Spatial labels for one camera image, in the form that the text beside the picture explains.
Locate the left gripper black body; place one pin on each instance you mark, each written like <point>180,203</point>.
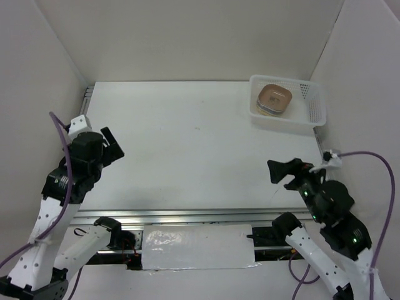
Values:
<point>110,154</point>

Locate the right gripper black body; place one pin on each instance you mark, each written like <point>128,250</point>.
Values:
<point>307,183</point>

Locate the brown panda plate back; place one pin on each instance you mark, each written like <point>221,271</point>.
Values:
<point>275,96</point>

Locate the cream panda plate back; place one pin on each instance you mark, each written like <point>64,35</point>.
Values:
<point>267,111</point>

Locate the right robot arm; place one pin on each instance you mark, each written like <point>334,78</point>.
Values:
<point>355,277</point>

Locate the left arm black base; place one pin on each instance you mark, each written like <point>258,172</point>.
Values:
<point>123,246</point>

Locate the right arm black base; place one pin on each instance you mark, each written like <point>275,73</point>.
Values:
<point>269,247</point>

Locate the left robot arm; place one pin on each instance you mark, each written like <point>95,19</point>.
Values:
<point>42,272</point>

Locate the white plastic basket bin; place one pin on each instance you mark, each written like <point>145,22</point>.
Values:
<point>307,108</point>

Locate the white taped cover panel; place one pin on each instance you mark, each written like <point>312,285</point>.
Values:
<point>197,247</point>

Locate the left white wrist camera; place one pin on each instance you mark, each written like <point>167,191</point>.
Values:
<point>78,125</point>

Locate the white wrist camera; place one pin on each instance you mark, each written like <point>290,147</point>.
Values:
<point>78,125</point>
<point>330,160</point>

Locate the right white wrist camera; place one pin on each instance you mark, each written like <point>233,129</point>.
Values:
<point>330,160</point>

